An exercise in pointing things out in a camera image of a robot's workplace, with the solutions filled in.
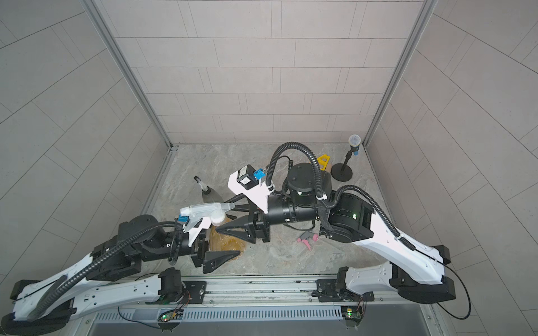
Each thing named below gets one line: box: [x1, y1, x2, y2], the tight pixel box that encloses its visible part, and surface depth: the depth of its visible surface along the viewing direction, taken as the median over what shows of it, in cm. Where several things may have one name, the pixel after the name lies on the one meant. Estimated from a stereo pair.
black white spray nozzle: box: [193, 175, 211, 195], surface depth 82 cm
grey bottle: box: [201, 186, 225, 203], surface depth 84 cm
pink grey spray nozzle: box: [297, 231, 320, 251], surface depth 84 cm
